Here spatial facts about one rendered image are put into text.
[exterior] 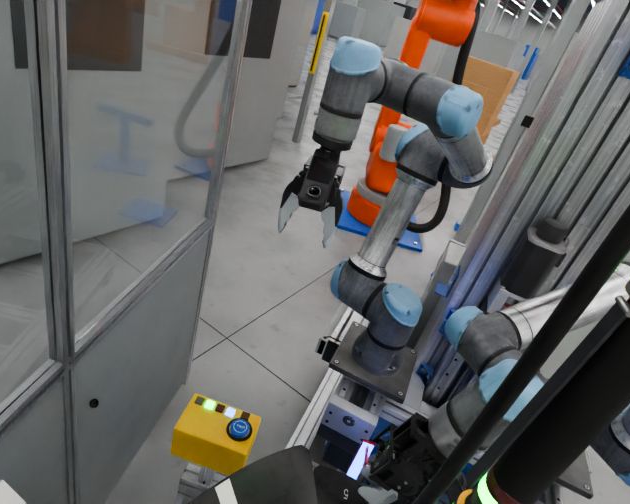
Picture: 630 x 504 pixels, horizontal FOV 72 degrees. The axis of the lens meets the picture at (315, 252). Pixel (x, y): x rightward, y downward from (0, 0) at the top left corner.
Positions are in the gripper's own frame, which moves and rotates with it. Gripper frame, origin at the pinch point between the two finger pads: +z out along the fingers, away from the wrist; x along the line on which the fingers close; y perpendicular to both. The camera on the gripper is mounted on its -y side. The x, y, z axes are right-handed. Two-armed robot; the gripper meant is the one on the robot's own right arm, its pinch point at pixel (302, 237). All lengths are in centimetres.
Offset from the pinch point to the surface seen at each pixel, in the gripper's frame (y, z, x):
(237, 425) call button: -14.5, 39.8, 0.6
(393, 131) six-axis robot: 327, 48, -18
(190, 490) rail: -16, 65, 7
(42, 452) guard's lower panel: -17, 72, 46
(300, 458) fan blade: -40.1, 6.3, -11.3
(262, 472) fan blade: -43.8, 5.6, -7.5
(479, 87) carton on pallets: 747, 28, -141
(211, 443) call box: -19.4, 41.1, 4.1
